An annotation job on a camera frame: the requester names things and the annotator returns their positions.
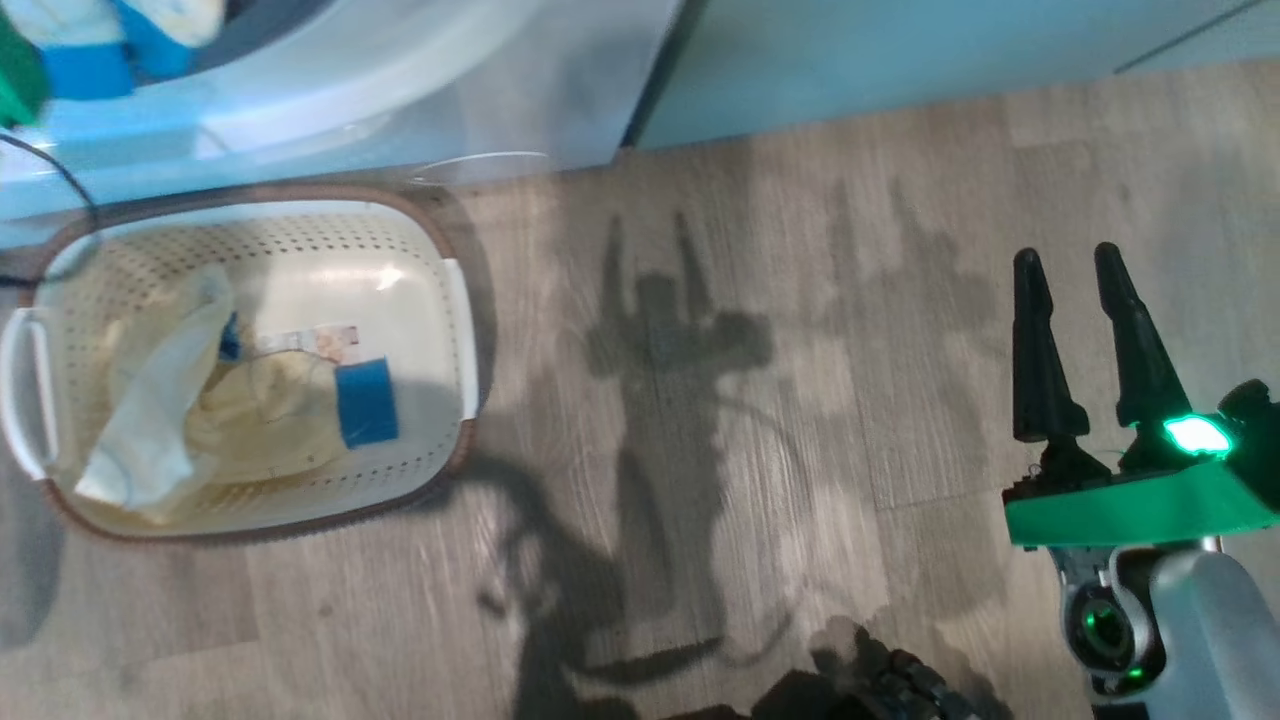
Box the cream perforated laundry basket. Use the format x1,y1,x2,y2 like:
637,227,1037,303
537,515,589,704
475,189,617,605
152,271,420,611
0,184,480,544

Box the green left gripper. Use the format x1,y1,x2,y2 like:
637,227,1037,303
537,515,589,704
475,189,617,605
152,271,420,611
0,10,51,130

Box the paper label inside basket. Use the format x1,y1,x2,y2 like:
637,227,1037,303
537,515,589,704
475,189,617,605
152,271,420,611
254,324,362,367

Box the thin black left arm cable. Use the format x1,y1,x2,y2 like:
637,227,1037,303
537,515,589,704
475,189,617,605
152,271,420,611
0,130,102,293

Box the cream bear-print baby pants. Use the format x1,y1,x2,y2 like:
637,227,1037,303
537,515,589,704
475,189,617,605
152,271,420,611
74,263,400,513

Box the white front-load washing machine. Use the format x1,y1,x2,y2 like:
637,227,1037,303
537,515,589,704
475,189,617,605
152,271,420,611
0,0,693,223

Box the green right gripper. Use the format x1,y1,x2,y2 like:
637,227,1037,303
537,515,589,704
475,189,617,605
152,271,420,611
1002,241,1280,550

